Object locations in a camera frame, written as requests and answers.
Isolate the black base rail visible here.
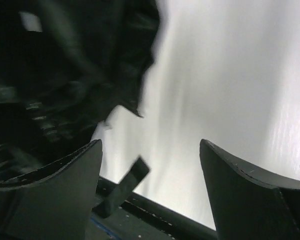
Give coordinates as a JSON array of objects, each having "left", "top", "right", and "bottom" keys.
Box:
[{"left": 89, "top": 176, "right": 218, "bottom": 240}]

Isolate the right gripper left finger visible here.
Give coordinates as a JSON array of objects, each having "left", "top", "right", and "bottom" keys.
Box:
[{"left": 0, "top": 140, "right": 102, "bottom": 240}]

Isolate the black folding umbrella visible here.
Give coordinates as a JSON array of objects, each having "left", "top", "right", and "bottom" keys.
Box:
[{"left": 0, "top": 0, "right": 160, "bottom": 192}]

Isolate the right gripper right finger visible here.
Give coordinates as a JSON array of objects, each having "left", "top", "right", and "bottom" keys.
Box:
[{"left": 199, "top": 139, "right": 300, "bottom": 240}]

